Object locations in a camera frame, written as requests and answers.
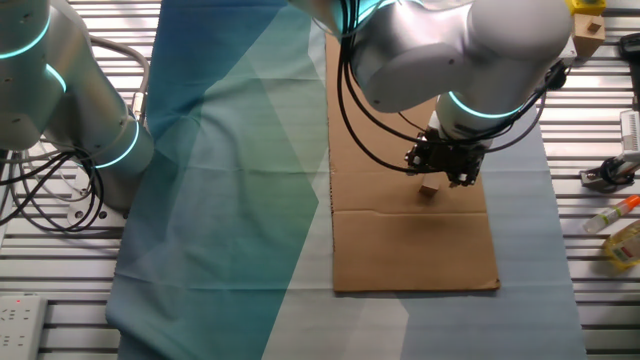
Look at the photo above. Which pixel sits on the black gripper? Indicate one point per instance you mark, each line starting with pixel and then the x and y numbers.
pixel 452 157

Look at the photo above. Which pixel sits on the small wooden cube block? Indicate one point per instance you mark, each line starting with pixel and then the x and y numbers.
pixel 430 187

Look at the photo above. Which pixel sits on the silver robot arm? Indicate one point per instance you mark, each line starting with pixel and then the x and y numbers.
pixel 450 50

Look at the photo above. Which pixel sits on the wooden block with square hole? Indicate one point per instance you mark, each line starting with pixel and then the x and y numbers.
pixel 589 35

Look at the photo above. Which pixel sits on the brown cardboard sheet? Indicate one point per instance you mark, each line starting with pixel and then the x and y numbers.
pixel 410 245

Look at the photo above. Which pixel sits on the clear tube with orange cap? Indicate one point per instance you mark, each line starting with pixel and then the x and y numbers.
pixel 612 214

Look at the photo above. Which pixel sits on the clear bottle with yellow liquid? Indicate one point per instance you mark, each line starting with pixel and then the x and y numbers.
pixel 624 247

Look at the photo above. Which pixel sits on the blue green patchwork tablecloth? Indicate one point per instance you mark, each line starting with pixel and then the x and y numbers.
pixel 225 200

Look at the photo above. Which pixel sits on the yellow emergency stop box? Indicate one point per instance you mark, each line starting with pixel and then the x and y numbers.
pixel 586 6

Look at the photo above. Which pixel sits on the black device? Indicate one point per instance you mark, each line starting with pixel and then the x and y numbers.
pixel 631 47

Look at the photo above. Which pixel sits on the white power strip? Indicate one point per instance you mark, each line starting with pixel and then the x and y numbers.
pixel 20 327

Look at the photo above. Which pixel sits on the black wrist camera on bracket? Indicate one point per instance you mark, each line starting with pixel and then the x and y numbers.
pixel 557 75

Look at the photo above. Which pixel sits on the metal camera clamp mount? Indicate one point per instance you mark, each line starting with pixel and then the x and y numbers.
pixel 607 175

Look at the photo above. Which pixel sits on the silver ribbed side camera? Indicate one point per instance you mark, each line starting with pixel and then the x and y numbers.
pixel 631 131

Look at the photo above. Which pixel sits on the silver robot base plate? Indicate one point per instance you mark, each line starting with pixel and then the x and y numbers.
pixel 95 215

